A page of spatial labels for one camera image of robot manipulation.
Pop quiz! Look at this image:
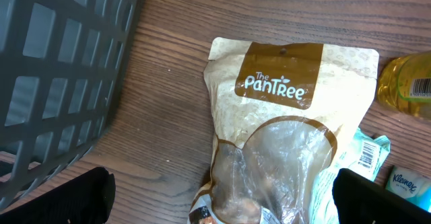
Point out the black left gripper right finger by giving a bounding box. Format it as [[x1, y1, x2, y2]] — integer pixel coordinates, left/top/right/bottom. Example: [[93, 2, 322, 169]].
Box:
[[332, 168, 430, 224]]

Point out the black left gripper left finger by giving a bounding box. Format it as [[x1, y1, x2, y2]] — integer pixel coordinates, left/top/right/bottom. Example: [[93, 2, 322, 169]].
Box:
[[1, 167, 116, 224]]

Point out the teal snack packet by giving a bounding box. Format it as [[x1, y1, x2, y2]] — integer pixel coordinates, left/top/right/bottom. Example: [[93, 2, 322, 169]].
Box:
[[308, 129, 391, 224]]

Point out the teal Kleenex tissue pack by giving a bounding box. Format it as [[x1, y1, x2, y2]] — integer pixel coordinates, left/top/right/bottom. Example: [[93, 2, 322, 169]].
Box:
[[385, 166, 430, 212]]

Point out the PanTree beige snack pouch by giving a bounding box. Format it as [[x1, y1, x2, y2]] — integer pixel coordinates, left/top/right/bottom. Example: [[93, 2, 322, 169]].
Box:
[[188, 37, 379, 223]]

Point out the yellow Vim drink bottle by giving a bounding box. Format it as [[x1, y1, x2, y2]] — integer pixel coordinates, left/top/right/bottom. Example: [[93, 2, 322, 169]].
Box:
[[376, 51, 430, 119]]

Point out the grey plastic basket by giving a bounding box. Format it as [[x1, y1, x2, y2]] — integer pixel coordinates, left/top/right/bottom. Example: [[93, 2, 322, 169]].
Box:
[[1, 0, 143, 209]]

